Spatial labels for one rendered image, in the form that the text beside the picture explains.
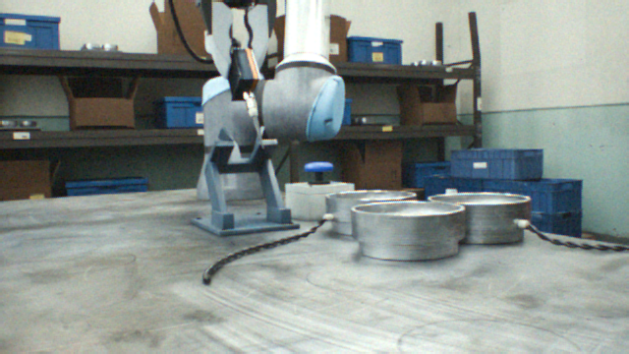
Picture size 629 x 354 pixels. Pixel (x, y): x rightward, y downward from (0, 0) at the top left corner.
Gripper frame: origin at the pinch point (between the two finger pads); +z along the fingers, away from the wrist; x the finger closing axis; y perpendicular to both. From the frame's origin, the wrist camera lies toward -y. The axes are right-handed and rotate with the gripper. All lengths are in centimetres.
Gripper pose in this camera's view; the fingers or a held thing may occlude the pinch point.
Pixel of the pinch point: (241, 68)
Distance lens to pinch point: 72.9
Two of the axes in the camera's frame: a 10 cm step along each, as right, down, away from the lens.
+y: -4.3, -0.4, 9.0
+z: 0.3, 10.0, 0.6
